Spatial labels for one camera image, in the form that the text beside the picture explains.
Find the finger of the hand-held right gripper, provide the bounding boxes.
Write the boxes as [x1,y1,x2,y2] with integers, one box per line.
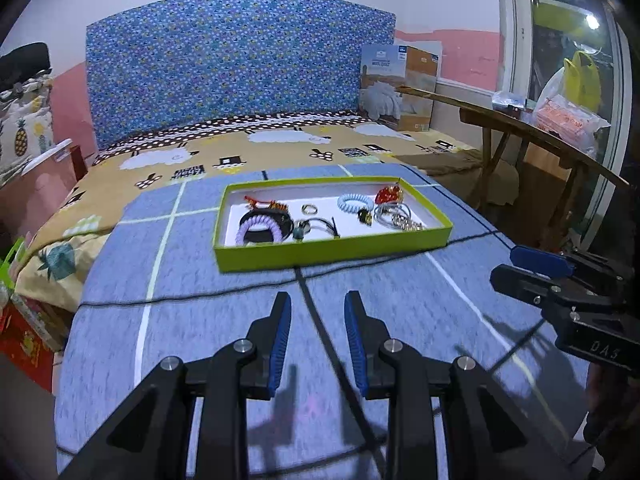
[490,264,602,314]
[510,244,640,303]

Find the black bag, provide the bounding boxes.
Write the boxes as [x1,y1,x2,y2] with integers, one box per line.
[0,42,53,92]

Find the green shallow cardboard box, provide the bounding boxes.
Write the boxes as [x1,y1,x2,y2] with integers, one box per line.
[212,176,454,274]

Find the blue floral headboard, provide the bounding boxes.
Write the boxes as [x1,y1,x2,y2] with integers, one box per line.
[85,0,397,154]

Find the white window frame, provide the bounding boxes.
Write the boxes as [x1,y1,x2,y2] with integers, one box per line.
[492,0,632,242]

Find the pineapple print bag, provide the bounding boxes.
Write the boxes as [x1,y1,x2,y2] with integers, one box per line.
[0,77,56,182]

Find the beige printed bedsheet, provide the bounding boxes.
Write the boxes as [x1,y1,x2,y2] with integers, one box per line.
[14,112,522,307]

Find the red printed box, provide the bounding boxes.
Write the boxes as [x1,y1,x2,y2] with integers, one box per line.
[0,294,72,394]

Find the grey cord necklace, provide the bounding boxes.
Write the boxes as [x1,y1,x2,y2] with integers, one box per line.
[373,202,412,226]

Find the light blue coil hair tie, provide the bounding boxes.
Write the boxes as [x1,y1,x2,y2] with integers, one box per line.
[336,193,375,214]

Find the pink bin with white lid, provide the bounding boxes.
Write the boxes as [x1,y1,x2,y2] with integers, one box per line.
[0,139,84,227]

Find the green paper bag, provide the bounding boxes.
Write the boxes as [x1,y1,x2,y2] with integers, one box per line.
[0,237,27,307]

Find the black elastic hair tie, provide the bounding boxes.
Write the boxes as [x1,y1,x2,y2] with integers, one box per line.
[302,217,342,239]

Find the purple coil hair tie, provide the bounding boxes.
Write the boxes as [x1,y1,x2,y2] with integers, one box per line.
[234,214,286,247]

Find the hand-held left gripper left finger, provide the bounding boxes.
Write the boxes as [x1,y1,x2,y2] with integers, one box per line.
[57,291,293,480]

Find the black braided bracelet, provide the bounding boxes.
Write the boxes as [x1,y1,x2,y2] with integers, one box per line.
[238,208,294,244]

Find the printed cardboard box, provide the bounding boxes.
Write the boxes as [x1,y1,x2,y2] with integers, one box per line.
[358,42,444,134]

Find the blue grid blanket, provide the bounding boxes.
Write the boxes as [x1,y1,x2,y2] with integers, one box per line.
[54,162,609,480]

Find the pink packet in bag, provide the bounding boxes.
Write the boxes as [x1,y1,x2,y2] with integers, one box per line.
[534,72,612,157]

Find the yellow bag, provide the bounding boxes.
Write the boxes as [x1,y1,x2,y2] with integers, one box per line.
[562,49,604,112]

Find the red bead bracelet gold charms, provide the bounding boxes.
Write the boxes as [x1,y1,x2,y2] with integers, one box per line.
[375,182,405,205]

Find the wooden bench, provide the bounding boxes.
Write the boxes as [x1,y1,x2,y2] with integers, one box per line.
[399,85,632,257]

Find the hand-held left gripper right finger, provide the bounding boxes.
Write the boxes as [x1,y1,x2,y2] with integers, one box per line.
[343,290,576,480]

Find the rhinestone hair clip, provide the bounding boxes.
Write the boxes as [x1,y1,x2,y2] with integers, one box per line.
[389,212,426,232]

